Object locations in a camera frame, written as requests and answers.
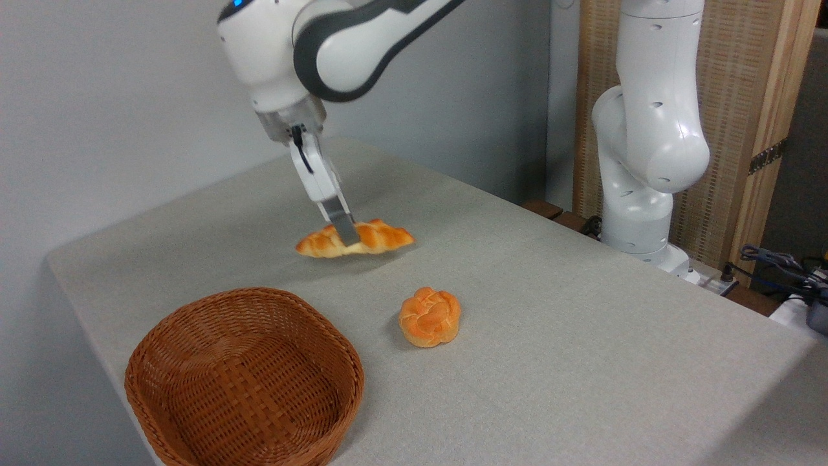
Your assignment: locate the blue and black cable bundle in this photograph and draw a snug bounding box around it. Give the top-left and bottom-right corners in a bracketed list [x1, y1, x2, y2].
[739, 244, 828, 300]

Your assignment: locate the black metal screen hinge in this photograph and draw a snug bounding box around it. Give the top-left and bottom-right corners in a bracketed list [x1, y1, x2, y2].
[748, 138, 789, 176]

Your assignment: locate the round knotted bread roll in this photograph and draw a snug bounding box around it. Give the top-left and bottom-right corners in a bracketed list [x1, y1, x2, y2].
[398, 287, 462, 349]

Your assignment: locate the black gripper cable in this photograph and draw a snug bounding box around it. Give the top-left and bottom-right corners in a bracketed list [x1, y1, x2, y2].
[290, 124, 315, 175]

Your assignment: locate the wooden rattan folding screen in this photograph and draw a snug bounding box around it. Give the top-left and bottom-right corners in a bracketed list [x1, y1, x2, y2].
[572, 0, 823, 289]

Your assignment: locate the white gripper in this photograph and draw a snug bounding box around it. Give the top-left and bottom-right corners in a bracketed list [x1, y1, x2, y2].
[289, 126, 362, 247]

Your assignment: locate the dark grey cabinet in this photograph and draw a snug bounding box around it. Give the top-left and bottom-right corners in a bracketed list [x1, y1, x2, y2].
[757, 28, 828, 276]

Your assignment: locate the brown wicker basket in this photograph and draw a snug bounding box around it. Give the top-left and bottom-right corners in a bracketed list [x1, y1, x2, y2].
[124, 287, 365, 466]

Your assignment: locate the white power strip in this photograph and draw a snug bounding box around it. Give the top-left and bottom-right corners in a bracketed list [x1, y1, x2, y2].
[686, 259, 739, 295]

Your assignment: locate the long braided bread loaf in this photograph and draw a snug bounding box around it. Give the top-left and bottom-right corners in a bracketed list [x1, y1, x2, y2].
[295, 219, 416, 260]

